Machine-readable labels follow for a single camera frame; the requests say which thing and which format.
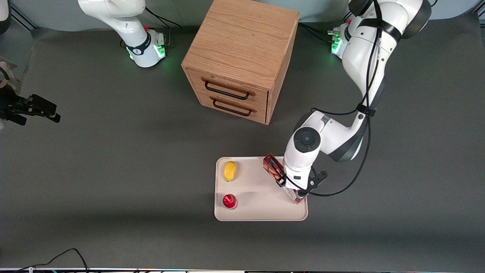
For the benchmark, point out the dark grey table mat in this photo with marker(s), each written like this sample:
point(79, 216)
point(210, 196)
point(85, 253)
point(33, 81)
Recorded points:
point(113, 170)

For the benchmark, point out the cream plastic tray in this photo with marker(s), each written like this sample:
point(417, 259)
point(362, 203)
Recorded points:
point(250, 197)

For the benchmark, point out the yellow lemon toy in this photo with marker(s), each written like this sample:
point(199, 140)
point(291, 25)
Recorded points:
point(230, 171)

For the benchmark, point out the beige wrist mount piece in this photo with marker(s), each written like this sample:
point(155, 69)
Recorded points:
point(8, 76)

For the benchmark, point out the wooden two-drawer cabinet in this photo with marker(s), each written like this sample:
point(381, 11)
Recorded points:
point(242, 41)

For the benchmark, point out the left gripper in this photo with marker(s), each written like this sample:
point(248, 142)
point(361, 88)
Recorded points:
point(280, 182)

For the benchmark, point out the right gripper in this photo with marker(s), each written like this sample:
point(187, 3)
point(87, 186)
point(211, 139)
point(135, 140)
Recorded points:
point(14, 105)

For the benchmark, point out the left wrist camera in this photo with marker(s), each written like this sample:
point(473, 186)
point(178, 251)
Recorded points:
point(317, 181)

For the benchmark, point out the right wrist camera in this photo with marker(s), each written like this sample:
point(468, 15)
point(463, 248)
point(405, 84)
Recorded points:
point(17, 120)

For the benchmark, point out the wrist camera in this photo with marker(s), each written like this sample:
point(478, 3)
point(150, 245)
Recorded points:
point(317, 181)
point(17, 120)

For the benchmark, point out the red cookie box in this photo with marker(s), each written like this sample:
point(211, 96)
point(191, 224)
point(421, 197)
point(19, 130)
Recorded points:
point(272, 165)

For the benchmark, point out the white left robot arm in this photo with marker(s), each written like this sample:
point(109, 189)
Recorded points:
point(363, 57)

